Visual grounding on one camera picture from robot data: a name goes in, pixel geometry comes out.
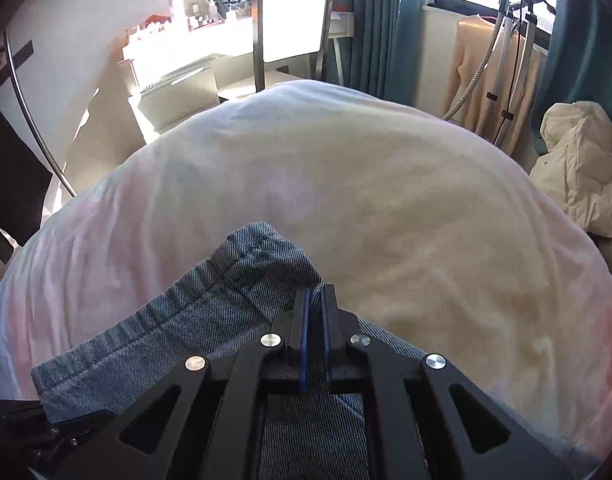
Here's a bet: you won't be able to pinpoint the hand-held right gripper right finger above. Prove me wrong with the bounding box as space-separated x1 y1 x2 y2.
321 284 574 480

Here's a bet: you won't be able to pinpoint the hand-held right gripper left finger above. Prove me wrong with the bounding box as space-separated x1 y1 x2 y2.
31 287 312 480

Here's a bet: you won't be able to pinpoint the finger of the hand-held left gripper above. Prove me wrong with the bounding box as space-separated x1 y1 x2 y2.
0 399 116 461

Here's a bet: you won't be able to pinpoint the grey blue denim jeans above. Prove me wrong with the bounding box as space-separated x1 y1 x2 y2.
31 222 427 480

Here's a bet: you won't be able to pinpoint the pastel pink white duvet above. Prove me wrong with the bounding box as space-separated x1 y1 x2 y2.
0 80 612 471

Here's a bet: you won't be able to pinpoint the black hanging garment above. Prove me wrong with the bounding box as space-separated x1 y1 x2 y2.
0 42 55 266

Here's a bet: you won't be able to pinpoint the white dressing table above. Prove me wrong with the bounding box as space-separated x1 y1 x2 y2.
118 15 260 136

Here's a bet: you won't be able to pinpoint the chrome rack tube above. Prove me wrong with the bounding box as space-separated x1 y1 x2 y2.
3 30 80 199

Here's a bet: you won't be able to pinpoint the beige hanging garment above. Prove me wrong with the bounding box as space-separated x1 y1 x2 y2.
443 14 543 157

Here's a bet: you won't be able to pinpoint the white puffy down jacket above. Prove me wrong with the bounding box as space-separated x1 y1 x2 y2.
530 101 612 239

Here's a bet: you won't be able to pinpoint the narrow blue curtain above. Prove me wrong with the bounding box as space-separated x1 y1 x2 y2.
348 0 432 109

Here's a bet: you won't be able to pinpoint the white side table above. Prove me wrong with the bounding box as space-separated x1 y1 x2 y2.
328 7 358 89

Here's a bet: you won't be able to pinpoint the chair with white backrest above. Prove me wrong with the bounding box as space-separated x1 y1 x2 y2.
251 0 335 94

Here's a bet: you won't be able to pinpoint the group of cosmetic bottles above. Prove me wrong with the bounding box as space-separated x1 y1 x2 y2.
126 0 252 37

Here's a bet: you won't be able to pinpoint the garment steamer on stand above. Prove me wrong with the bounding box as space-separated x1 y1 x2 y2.
441 0 558 149

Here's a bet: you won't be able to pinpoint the wide blue curtain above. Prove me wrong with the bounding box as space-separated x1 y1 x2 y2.
531 0 612 127

